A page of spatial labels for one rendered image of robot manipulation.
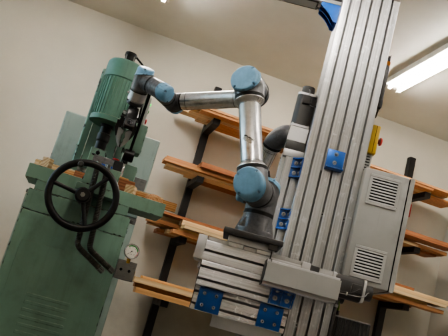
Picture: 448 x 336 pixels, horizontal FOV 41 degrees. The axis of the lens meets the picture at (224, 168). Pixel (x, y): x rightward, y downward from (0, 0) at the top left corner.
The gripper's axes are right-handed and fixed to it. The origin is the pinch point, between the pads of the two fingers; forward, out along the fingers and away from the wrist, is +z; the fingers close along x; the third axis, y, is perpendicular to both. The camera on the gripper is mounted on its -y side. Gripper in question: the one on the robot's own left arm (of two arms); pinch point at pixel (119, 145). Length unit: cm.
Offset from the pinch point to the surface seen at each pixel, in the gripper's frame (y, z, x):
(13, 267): -30, 54, 24
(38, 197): -15.3, 28.4, 24.4
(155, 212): -10.1, 20.6, -23.6
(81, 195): -30.3, 14.8, 7.5
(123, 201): -10.0, 20.1, -9.3
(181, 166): 194, 62, -50
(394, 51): 192, -79, -168
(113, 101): 18.0, -13.0, 9.4
